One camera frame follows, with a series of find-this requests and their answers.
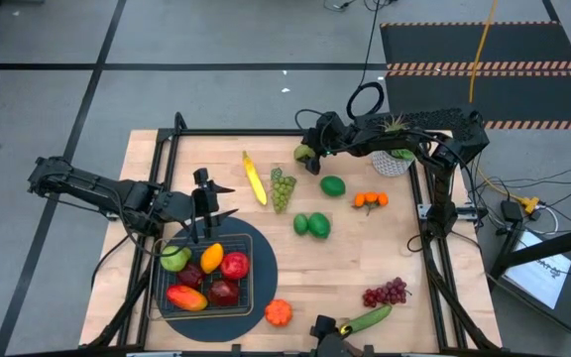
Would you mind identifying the black striped floor ramp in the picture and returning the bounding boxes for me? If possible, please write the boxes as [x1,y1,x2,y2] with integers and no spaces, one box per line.
[379,20,571,131]

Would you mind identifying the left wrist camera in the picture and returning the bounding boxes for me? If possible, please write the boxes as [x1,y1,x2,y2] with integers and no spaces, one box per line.
[193,190,220,215]

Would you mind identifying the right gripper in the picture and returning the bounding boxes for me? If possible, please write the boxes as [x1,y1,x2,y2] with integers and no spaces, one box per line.
[303,111,352,176]

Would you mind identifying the black power adapter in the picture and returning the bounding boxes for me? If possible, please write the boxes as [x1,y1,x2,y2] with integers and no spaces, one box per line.
[501,198,524,224]

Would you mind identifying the yellow mango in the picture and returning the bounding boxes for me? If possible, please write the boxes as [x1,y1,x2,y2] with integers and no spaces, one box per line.
[199,242,226,276]

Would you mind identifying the bright red apple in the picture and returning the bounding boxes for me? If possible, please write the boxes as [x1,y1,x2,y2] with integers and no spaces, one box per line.
[219,250,252,282]

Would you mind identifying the green grape bunch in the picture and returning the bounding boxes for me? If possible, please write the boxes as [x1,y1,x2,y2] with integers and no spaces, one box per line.
[269,166,297,215]

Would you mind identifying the black metal table frame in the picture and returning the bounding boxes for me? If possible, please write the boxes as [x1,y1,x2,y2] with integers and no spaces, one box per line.
[84,111,504,357]

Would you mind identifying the yellow banana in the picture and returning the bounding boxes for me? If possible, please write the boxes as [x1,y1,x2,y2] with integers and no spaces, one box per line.
[241,150,269,207]

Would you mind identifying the round dark blue mat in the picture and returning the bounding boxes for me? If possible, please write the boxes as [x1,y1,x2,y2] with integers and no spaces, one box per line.
[154,215,280,344]

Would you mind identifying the brownish green pear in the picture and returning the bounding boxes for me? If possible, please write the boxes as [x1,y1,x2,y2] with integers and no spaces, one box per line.
[292,143,316,163]

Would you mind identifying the succulent in white pot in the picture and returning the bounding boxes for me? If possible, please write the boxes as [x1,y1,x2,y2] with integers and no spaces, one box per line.
[371,114,418,179]

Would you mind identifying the green cucumber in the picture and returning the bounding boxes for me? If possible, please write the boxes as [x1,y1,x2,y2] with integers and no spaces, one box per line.
[339,303,394,335]

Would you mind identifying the coiled black cable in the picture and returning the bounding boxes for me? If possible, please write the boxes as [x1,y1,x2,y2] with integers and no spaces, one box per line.
[345,0,386,120]

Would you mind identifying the red orange mango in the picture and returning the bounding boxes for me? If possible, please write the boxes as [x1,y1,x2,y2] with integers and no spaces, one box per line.
[166,284,209,313]

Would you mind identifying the light green apple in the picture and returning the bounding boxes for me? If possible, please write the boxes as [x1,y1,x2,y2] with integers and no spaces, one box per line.
[160,244,193,274]

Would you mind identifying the orange kumquat sprig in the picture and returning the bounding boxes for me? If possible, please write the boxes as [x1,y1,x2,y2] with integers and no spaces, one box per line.
[352,190,390,217]

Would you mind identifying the yellow plug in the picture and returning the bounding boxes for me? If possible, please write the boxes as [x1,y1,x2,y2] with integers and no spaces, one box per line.
[518,195,543,215]

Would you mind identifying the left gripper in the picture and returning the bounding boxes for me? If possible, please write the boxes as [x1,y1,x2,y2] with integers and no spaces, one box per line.
[166,167,240,240]

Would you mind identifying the round green lime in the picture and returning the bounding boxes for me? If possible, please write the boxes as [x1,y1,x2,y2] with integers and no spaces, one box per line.
[319,175,347,198]

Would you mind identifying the maroon apple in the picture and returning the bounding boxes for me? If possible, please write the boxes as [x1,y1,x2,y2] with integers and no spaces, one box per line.
[176,262,207,290]

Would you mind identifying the large dark green lime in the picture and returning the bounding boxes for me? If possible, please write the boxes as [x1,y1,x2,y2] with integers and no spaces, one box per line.
[307,211,332,240]

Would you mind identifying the black equipment stand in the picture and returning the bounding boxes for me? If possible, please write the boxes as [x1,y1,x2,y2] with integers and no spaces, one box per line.
[483,217,571,348]

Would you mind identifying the red grape bunch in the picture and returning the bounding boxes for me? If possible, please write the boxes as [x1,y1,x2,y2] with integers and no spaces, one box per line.
[362,276,410,309]

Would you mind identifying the crinkled orange bell pepper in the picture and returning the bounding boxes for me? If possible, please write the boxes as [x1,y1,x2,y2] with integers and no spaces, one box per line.
[264,298,294,328]

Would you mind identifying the yellow cable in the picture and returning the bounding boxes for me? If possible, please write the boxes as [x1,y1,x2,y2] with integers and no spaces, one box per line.
[467,0,527,203]

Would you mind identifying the glossy dark red apple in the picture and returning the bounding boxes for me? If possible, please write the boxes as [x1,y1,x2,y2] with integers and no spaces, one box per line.
[207,279,241,307]

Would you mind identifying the small green lime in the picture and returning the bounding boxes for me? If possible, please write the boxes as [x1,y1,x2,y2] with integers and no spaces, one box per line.
[292,213,310,237]

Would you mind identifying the black perforated computer case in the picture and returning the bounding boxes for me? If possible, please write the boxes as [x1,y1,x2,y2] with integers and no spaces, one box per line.
[352,107,491,170]

